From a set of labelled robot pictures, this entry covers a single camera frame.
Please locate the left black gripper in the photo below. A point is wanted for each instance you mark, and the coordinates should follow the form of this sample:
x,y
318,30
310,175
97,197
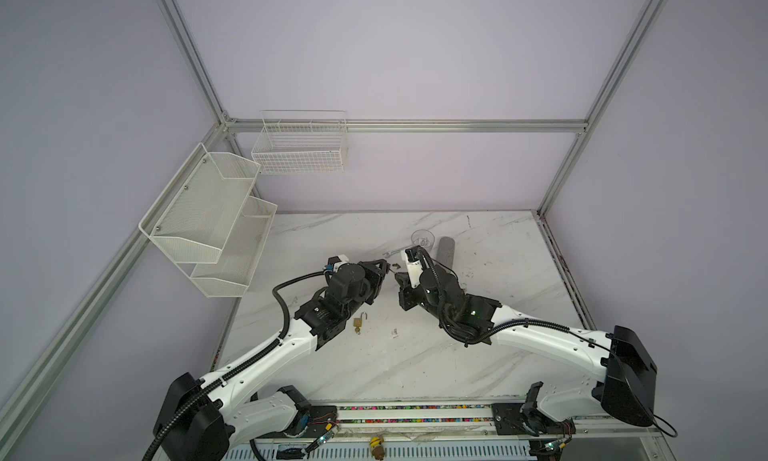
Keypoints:
x,y
375,276

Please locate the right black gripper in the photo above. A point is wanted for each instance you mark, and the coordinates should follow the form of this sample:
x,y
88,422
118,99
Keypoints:
x,y
404,281

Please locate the brass padlock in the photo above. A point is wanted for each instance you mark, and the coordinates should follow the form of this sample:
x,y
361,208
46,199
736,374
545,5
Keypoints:
x,y
358,322

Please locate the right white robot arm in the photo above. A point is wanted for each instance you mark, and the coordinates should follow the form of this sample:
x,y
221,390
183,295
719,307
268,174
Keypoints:
x,y
617,374

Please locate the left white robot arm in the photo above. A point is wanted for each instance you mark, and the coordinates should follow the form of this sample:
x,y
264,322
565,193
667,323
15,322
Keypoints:
x,y
202,418

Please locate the clear plastic cup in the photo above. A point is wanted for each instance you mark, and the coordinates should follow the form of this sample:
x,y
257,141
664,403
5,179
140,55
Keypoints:
x,y
423,238

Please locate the grey oblong sponge block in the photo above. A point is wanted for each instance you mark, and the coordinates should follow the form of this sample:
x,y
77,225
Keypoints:
x,y
445,254

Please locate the lower white mesh shelf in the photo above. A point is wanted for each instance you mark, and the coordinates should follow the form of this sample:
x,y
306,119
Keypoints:
x,y
232,275

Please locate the white mesh shelf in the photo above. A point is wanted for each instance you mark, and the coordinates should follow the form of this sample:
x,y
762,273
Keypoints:
x,y
193,219
232,275

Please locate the upper white mesh shelf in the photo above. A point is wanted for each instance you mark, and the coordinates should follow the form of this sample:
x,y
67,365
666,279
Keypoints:
x,y
193,219

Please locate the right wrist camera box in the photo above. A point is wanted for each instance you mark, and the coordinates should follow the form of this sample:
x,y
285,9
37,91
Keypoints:
x,y
412,257

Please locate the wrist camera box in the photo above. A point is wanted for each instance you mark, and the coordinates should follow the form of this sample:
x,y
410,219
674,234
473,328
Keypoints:
x,y
335,263
412,257

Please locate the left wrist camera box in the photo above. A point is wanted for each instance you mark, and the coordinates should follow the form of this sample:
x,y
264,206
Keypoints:
x,y
335,263

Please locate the aluminium frame rail base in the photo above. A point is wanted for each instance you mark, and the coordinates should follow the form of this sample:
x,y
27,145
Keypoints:
x,y
445,432

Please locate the white wire basket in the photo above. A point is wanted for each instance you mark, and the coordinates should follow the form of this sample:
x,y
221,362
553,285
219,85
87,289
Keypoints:
x,y
293,142

